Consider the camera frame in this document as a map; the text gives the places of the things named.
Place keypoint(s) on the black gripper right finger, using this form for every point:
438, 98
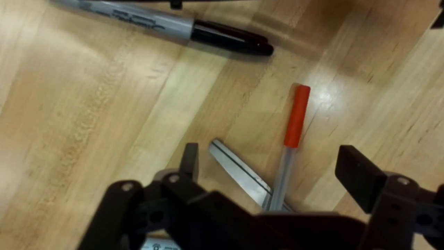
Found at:
397, 209

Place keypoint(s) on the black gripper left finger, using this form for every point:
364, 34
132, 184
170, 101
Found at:
116, 217

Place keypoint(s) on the orange cap grey pen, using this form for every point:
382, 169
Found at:
296, 116

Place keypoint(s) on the grey barrel marker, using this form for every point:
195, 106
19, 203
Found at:
236, 169

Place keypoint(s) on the black cap grey marker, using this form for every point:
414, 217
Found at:
139, 19

